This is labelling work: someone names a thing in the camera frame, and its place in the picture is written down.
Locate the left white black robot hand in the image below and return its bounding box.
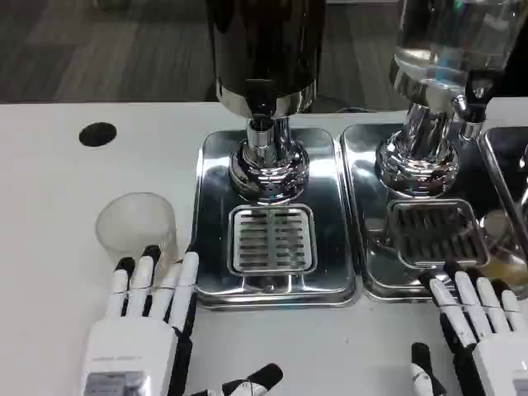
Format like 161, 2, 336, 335
80, 245, 285, 396

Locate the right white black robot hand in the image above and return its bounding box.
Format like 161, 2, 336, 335
408, 259, 528, 396

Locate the clear ribbed glass cup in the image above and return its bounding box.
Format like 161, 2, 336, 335
95, 192, 181, 265

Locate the dark steel tray grid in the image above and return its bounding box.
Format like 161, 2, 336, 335
387, 200, 490, 269

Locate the bright steel tray grid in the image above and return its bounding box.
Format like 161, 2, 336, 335
228, 205, 318, 276

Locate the steel drip tray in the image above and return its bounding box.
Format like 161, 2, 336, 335
478, 126, 528, 300
191, 128, 359, 309
340, 122, 528, 301

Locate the black round counter hole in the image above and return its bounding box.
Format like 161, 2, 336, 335
78, 121, 117, 148

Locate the clear drink dispenser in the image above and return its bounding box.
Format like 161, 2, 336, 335
377, 0, 528, 199

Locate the dark drink dispenser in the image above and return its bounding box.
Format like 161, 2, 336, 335
205, 0, 327, 205

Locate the black tap handle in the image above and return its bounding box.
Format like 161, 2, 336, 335
464, 69, 496, 123

